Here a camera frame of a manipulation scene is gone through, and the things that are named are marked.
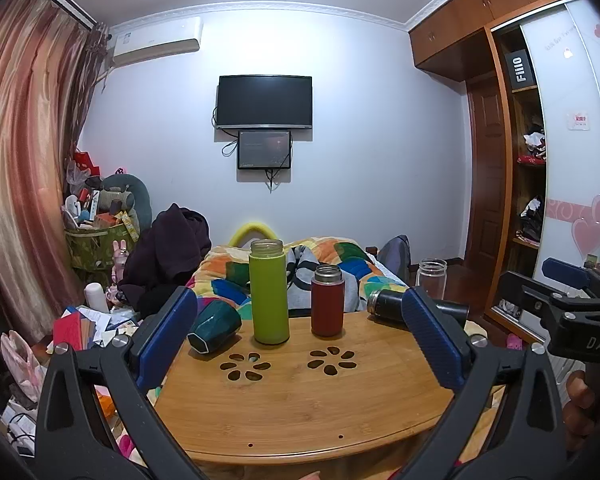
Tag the grey bag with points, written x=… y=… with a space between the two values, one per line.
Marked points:
x=395 y=257

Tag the brown wooden wardrobe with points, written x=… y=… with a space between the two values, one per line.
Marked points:
x=480 y=15

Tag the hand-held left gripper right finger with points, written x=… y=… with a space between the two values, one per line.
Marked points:
x=430 y=337

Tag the white plastic bottle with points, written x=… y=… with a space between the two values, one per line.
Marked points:
x=94 y=296

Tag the lime green thermos bottle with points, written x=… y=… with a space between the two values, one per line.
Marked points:
x=269 y=300

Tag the white heart-print sliding door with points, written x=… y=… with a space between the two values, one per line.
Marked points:
x=572 y=135

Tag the green storage basket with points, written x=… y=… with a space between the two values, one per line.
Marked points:
x=97 y=247

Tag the black wall television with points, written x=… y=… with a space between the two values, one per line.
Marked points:
x=264 y=101

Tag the red thermos cup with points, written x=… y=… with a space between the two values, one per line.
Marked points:
x=327 y=312

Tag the pile of papers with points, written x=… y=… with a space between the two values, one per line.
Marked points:
x=95 y=327

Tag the pink striped curtain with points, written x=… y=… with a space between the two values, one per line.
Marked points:
x=25 y=160

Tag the white air conditioner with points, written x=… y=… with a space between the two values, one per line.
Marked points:
x=155 y=42

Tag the colourful patchwork blanket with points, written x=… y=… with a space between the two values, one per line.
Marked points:
x=330 y=260

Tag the pink patterned bag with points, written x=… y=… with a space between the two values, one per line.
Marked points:
x=22 y=365

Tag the small black wall monitor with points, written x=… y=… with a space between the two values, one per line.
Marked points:
x=264 y=149

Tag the black box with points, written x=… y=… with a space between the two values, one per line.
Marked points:
x=520 y=69

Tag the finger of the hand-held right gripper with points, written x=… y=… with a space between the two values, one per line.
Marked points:
x=565 y=271

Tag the grey plush cushion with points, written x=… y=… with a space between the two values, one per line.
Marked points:
x=130 y=192

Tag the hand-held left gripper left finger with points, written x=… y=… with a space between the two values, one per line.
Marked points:
x=166 y=327

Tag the dark clothes pile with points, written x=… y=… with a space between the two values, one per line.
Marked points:
x=167 y=255

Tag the pink rabbit toy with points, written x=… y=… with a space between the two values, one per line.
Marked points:
x=120 y=262

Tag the black thermos bottle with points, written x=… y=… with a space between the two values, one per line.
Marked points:
x=386 y=306

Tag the person's right hand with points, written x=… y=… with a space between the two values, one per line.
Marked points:
x=579 y=400

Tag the dark green cup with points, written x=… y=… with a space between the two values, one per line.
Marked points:
x=214 y=327

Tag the clear glass jar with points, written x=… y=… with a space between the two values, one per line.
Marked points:
x=431 y=280

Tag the yellow curved pillow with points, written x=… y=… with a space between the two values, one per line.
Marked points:
x=252 y=227

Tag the brown wooden door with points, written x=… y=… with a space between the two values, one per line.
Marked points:
x=487 y=170

